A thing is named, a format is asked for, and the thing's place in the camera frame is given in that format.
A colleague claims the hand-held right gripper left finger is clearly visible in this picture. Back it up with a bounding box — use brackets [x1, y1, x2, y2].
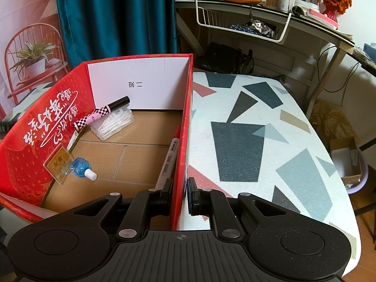
[73, 178, 174, 240]

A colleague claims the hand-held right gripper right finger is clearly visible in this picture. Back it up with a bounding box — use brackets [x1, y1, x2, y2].
[186, 178, 290, 239]

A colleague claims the white marker pen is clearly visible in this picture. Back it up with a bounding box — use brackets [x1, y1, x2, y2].
[154, 125, 181, 190]

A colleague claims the small blue bottle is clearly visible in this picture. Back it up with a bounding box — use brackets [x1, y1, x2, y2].
[70, 157, 98, 182]

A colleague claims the pink checkered tube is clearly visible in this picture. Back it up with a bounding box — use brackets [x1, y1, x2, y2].
[73, 96, 130, 130]

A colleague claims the gold card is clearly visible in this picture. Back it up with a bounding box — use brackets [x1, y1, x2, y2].
[44, 145, 74, 184]

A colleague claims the red cardboard box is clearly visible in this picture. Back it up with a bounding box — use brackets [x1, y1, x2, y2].
[0, 53, 194, 231]

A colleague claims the clear bag of white items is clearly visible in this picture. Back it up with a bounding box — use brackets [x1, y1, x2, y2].
[90, 108, 133, 141]

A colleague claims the black bag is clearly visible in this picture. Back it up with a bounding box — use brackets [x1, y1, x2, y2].
[195, 43, 255, 74]

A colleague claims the small brown cardboard box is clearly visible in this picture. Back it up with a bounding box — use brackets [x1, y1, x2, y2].
[329, 137, 362, 184]

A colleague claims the teal curtain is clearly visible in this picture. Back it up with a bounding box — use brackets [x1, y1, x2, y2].
[54, 0, 178, 71]

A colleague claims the silver foil packet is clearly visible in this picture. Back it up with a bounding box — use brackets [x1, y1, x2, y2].
[250, 19, 277, 37]

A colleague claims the light wooden desk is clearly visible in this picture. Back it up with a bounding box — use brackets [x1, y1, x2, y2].
[175, 0, 356, 115]

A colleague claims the pink notebook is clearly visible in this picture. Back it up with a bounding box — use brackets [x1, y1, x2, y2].
[305, 9, 338, 25]

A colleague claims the red vase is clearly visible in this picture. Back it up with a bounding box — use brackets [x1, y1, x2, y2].
[321, 4, 339, 27]

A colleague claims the blue rope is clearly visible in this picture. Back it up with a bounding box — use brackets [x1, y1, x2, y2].
[231, 23, 253, 34]

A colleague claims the black cable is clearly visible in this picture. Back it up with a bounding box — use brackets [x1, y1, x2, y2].
[317, 45, 357, 93]

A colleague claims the white wire basket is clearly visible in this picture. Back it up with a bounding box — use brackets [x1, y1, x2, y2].
[195, 0, 293, 44]

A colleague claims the wall poster with chair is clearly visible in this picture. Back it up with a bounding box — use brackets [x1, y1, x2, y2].
[0, 0, 69, 121]

